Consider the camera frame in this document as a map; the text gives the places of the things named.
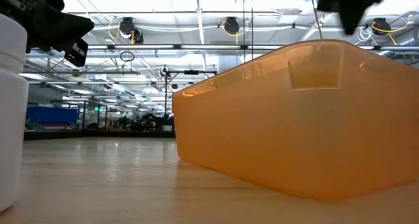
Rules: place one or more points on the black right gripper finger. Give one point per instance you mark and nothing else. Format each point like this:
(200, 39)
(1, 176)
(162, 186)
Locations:
(350, 8)

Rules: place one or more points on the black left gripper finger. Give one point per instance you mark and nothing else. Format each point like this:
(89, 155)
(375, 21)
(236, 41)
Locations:
(77, 53)
(59, 27)

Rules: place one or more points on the white plastic pill bottle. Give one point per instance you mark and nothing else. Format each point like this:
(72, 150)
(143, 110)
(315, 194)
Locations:
(11, 119)

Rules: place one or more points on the orange translucent plastic basket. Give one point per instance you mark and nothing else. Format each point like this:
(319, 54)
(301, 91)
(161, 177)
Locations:
(294, 135)

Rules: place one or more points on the long ceiling light bar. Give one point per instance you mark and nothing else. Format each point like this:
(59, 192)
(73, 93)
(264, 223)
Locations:
(183, 46)

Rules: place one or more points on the small white bucket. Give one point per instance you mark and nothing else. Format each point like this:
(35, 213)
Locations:
(167, 128)

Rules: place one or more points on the black table edge rail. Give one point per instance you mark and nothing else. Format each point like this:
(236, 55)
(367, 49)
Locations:
(98, 134)

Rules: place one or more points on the black camera stand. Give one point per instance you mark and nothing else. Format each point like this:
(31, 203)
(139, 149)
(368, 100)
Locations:
(166, 86)

